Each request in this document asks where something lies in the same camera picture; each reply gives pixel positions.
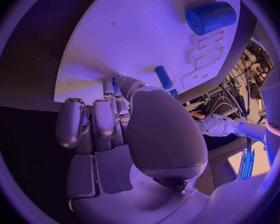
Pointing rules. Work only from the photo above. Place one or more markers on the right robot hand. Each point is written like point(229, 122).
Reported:
point(163, 134)

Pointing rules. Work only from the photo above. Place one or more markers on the thin blue peg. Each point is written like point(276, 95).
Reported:
point(174, 93)

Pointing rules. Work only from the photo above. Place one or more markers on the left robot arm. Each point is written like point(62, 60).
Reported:
point(214, 125)

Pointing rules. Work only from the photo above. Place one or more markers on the white task board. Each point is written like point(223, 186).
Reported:
point(130, 31)

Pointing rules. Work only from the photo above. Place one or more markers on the person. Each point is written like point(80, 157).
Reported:
point(259, 71)

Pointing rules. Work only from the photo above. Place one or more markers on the large blue cylinder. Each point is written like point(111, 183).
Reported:
point(214, 16)

